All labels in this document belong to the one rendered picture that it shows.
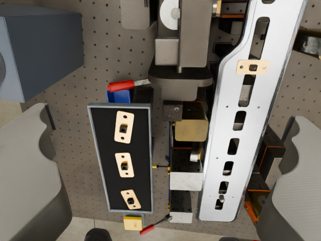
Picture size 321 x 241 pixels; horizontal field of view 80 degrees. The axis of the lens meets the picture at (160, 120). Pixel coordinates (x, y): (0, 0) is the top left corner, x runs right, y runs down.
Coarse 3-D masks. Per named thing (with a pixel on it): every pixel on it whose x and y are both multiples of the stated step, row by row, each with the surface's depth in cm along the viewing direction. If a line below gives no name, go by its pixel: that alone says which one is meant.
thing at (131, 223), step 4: (124, 220) 64; (128, 220) 64; (132, 220) 63; (136, 220) 63; (140, 220) 63; (124, 224) 65; (128, 224) 65; (132, 224) 64; (136, 224) 64; (140, 224) 64; (128, 228) 66; (132, 228) 66; (136, 228) 65; (140, 228) 65
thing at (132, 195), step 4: (124, 192) 56; (128, 192) 56; (132, 192) 56; (124, 196) 57; (128, 196) 57; (132, 196) 57; (128, 200) 57; (132, 200) 57; (136, 200) 58; (128, 204) 57; (132, 204) 59; (136, 204) 59; (132, 208) 60
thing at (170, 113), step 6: (168, 102) 49; (174, 102) 49; (180, 102) 49; (168, 108) 49; (174, 108) 49; (180, 108) 49; (168, 114) 50; (174, 114) 50; (180, 114) 50; (168, 120) 51; (174, 120) 51; (180, 120) 51
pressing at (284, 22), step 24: (288, 0) 45; (288, 24) 47; (240, 48) 50; (264, 48) 50; (288, 48) 50; (216, 72) 54; (216, 96) 57; (264, 96) 57; (216, 120) 61; (264, 120) 61; (216, 144) 66; (240, 144) 66; (216, 168) 72; (240, 168) 71; (216, 192) 78; (240, 192) 77; (216, 216) 86
